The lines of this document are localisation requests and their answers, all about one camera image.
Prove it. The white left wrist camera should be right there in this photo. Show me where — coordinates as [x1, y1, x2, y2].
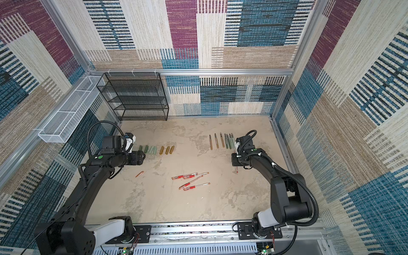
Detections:
[124, 132, 136, 153]

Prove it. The red gel pen bottom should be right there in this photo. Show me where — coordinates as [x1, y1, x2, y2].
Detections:
[183, 182, 211, 191]

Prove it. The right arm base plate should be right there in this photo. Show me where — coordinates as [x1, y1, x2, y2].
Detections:
[232, 222, 283, 240]

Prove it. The dark green pen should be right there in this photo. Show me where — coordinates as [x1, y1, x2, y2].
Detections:
[224, 133, 230, 149]
[226, 134, 233, 149]

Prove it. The red gel pen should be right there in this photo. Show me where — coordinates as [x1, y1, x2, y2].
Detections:
[183, 182, 211, 191]
[234, 142, 239, 174]
[182, 172, 209, 179]
[172, 173, 198, 180]

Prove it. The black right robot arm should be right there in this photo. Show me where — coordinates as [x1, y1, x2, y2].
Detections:
[232, 130, 319, 239]

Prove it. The brown marker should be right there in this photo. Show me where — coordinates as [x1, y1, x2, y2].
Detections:
[214, 134, 220, 149]
[209, 135, 213, 150]
[220, 133, 225, 148]

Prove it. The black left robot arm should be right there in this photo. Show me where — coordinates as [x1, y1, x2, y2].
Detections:
[35, 131, 146, 255]

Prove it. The black wire mesh shelf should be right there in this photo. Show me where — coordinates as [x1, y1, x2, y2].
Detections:
[97, 72, 170, 121]

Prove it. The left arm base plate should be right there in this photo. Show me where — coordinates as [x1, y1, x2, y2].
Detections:
[105, 225, 152, 244]

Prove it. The white wire mesh basket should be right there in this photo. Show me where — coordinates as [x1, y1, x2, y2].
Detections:
[38, 75, 101, 143]

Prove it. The light green marker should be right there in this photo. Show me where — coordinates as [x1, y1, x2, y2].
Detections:
[230, 133, 235, 147]

